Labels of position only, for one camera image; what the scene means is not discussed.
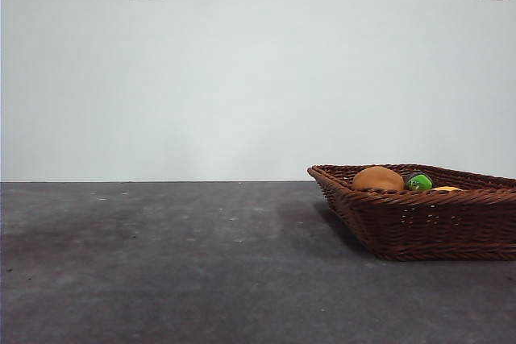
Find brown potato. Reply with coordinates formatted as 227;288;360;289
352;165;406;192

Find purple eggplant with green stem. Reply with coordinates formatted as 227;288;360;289
404;172;434;192

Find brown woven wicker basket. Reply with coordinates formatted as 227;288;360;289
306;164;516;263

